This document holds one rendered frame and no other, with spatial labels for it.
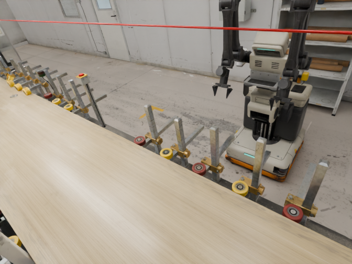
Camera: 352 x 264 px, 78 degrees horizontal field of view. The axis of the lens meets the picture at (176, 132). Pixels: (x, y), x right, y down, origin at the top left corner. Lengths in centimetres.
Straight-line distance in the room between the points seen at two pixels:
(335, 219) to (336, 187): 36
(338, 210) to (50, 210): 218
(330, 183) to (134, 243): 199
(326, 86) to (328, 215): 202
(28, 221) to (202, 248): 90
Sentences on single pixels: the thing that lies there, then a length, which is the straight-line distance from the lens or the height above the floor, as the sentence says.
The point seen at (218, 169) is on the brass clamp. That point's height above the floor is 84.
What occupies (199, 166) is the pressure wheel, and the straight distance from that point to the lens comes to 126.
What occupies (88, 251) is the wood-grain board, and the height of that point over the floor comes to 90.
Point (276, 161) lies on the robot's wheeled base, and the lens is 222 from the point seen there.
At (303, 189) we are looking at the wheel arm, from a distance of 133.
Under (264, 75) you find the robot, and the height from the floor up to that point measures 108.
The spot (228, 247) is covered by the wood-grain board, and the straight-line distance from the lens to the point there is 102.
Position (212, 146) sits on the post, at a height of 101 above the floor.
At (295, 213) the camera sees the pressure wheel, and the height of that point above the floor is 91.
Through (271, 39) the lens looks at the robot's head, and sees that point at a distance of 171.
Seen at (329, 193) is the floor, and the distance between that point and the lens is 249.
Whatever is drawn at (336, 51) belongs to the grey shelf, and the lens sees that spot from 360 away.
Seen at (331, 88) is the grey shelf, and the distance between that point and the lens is 380.
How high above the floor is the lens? 184
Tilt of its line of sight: 38 degrees down
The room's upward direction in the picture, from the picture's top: 10 degrees counter-clockwise
